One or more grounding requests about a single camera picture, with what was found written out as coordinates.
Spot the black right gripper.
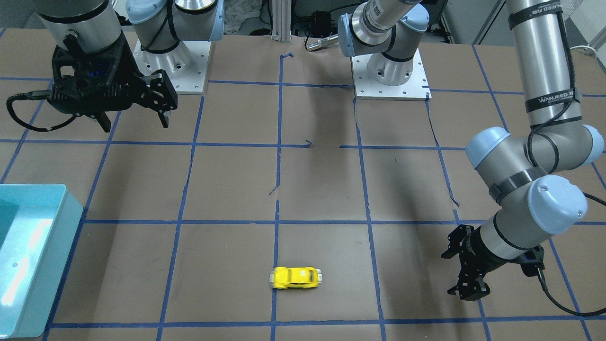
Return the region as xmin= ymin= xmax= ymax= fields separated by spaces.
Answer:
xmin=50 ymin=33 xmax=178 ymax=133

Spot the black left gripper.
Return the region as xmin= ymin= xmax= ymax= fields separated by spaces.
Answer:
xmin=441 ymin=224 xmax=490 ymax=301

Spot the yellow toy beetle car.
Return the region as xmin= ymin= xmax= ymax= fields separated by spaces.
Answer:
xmin=269 ymin=266 xmax=322 ymax=289

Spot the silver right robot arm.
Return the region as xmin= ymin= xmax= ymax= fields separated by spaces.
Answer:
xmin=7 ymin=0 xmax=224 ymax=132

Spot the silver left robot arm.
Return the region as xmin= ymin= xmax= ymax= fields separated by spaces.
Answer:
xmin=442 ymin=0 xmax=605 ymax=301

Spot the light blue plastic bin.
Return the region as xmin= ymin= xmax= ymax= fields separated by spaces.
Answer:
xmin=0 ymin=184 xmax=83 ymax=339

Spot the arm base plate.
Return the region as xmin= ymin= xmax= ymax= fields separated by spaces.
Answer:
xmin=350 ymin=49 xmax=432 ymax=101
xmin=134 ymin=41 xmax=213 ymax=95

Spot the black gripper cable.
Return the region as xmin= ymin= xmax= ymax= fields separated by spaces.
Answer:
xmin=6 ymin=90 xmax=79 ymax=133

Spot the aluminium frame post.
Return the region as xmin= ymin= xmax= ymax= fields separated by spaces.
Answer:
xmin=271 ymin=0 xmax=292 ymax=45

